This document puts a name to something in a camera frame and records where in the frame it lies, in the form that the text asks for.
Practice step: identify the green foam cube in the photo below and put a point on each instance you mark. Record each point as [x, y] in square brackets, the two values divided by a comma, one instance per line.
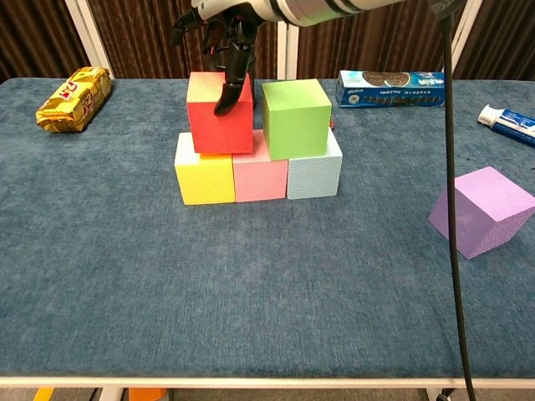
[299, 129]

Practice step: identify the white partition post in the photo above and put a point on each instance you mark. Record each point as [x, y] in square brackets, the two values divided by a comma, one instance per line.
[90, 37]
[460, 42]
[289, 50]

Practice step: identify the white blue toothpaste tube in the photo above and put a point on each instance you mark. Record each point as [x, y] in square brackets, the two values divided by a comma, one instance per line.
[512, 123]

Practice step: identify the orange plastic object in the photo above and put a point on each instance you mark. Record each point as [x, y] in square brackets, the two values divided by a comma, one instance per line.
[146, 394]

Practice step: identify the gold biscuit packet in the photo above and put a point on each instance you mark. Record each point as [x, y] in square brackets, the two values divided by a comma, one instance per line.
[75, 100]

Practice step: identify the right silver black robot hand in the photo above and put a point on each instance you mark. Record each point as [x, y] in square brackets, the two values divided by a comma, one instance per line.
[238, 10]

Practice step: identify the light blue foam cube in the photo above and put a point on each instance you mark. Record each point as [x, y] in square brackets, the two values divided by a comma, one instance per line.
[313, 175]

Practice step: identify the white table frame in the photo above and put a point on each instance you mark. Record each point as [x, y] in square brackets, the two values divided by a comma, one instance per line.
[267, 382]

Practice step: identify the yellow foam cube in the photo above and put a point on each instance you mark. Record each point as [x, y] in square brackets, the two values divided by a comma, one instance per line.
[205, 184]

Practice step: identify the red foam cube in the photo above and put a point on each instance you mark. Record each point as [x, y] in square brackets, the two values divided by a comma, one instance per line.
[221, 133]

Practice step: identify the pink foam cube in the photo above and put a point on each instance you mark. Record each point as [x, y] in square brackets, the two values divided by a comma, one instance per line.
[261, 179]

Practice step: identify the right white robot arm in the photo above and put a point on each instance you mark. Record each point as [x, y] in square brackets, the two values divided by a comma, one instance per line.
[313, 10]

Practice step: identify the brown curtain panel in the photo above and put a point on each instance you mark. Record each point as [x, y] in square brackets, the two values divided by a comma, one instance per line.
[33, 37]
[125, 37]
[376, 46]
[501, 37]

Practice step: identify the blue cookie box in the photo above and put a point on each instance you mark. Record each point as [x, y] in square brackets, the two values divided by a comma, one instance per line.
[393, 89]

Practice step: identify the purple foam cube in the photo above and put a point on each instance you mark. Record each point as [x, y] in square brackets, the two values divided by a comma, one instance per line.
[480, 213]

